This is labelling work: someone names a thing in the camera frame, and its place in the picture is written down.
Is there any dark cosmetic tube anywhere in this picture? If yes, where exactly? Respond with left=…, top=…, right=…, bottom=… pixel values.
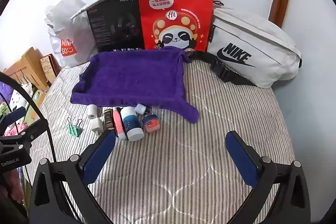
left=103, top=108, right=116, bottom=132

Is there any pink lip balm tube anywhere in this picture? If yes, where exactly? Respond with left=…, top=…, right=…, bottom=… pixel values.
left=113, top=107, right=127, bottom=140

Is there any striped bed sheet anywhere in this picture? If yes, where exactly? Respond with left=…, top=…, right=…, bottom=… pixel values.
left=23, top=56, right=303, bottom=224

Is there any white tape roll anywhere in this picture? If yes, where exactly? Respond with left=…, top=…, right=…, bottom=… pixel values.
left=87, top=104, right=98, bottom=120

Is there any red paper bag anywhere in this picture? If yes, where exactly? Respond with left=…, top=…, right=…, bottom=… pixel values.
left=137, top=0, right=216, bottom=53

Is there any black cardboard box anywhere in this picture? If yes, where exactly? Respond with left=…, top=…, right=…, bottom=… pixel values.
left=70, top=0, right=156, bottom=54

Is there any white waist bag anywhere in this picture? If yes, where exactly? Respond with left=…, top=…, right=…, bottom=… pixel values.
left=190, top=0, right=303, bottom=90

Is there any wooden headboard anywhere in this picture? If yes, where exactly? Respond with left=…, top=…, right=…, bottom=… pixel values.
left=2, top=47, right=51, bottom=94

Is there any black cable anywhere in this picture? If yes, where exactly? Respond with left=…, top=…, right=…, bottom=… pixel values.
left=0, top=72, right=57, bottom=165

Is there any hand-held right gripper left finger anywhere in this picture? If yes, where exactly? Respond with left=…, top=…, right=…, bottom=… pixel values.
left=28, top=130, right=117, bottom=224

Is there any white and blue bottle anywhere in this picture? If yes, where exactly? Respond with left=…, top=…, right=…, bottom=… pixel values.
left=120, top=106, right=145, bottom=142

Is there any purple towel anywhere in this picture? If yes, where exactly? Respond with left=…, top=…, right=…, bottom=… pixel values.
left=70, top=46, right=200, bottom=124

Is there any small pink tube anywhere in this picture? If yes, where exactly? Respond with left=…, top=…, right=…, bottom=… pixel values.
left=142, top=114, right=159, bottom=134

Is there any white charger plug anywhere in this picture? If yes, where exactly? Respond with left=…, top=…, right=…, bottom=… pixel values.
left=91, top=117, right=106, bottom=133

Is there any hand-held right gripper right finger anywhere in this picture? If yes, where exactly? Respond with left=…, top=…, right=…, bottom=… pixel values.
left=225, top=131, right=312, bottom=224

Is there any white plastic shopping bag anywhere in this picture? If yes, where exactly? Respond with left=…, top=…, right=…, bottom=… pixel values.
left=44, top=0, right=98, bottom=68

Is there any colourful fabric pile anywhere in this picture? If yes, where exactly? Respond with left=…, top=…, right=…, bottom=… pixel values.
left=0, top=82, right=48, bottom=136

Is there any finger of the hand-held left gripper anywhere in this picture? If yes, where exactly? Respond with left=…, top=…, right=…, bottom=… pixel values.
left=0, top=107, right=27, bottom=127
left=13, top=119, right=49, bottom=143

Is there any green binder clip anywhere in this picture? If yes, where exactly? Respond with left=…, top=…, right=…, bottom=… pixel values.
left=66, top=117, right=83, bottom=138

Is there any patterned brown box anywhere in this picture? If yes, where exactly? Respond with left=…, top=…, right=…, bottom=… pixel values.
left=39, top=54, right=62, bottom=84

